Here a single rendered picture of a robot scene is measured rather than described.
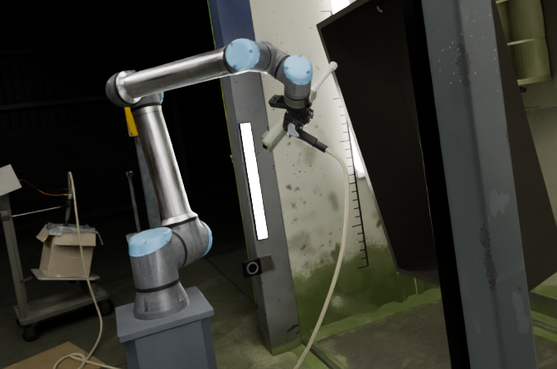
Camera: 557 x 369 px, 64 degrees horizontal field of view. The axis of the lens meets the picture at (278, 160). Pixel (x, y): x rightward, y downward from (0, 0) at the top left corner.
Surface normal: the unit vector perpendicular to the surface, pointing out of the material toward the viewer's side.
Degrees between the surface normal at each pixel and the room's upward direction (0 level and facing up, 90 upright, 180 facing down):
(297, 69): 61
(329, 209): 90
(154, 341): 90
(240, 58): 90
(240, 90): 90
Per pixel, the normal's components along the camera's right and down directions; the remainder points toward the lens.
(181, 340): 0.37, 0.00
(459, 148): -0.92, 0.16
